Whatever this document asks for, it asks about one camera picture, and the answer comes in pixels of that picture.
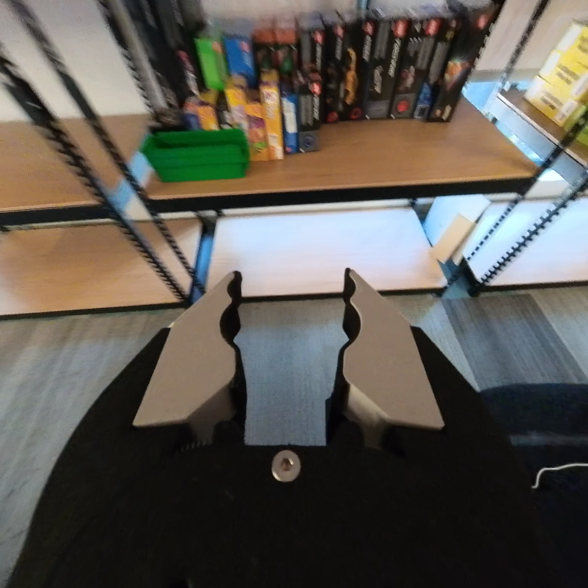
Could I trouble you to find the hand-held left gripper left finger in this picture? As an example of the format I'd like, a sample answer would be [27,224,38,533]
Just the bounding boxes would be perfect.
[132,271,249,446]

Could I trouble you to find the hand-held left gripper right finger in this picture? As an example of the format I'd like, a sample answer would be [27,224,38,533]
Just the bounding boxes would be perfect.
[337,268,446,449]

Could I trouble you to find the white shelf board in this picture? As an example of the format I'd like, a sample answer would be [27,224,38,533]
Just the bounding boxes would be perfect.
[207,209,448,295]

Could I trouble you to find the folded cardboard sheet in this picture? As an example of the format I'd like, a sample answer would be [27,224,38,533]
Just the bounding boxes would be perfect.
[429,213,481,267]

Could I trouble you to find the black metal shelf rack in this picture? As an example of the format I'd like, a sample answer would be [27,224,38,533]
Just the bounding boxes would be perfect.
[0,0,588,318]

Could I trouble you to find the green plastic bin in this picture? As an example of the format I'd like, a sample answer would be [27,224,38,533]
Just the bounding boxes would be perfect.
[140,129,251,182]

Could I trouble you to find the dark toy box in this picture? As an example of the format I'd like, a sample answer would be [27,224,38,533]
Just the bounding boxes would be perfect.
[124,0,207,115]

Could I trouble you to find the row of black toy boxes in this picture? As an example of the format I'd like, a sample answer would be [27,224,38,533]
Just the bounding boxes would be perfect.
[294,0,503,127]

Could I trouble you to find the stack of pale yellow boxes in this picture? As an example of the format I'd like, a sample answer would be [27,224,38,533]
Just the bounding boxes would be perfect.
[526,21,588,127]

